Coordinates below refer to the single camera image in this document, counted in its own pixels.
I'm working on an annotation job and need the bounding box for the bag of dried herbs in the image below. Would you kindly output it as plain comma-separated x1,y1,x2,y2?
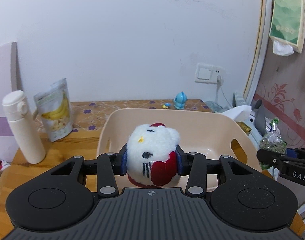
257,118,287,170

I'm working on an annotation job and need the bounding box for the beige plastic storage bin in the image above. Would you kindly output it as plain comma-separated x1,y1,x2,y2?
96,108,263,192

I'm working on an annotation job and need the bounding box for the white red kitty plush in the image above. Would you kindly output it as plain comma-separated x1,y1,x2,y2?
127,123,180,189

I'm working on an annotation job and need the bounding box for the banana chips pouch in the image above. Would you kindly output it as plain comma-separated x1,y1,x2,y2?
34,78,73,142

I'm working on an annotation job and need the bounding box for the white device with grey strap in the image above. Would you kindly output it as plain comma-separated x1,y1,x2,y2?
251,99,266,136

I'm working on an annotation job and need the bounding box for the blue toy figurine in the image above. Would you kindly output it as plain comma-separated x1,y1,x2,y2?
173,92,187,110

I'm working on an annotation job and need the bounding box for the white plug with cable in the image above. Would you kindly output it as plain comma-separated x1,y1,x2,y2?
216,75,233,108

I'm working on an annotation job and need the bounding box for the white thermos bottle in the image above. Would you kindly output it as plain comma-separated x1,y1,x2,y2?
2,90,46,164

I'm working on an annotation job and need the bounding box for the hanging green tissue pack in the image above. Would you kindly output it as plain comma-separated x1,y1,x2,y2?
269,0,305,56

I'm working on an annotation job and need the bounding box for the white wall switch socket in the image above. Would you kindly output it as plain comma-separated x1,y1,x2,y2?
195,63,226,84

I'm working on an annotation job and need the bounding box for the light blue bedding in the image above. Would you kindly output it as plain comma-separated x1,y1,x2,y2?
205,92,247,113

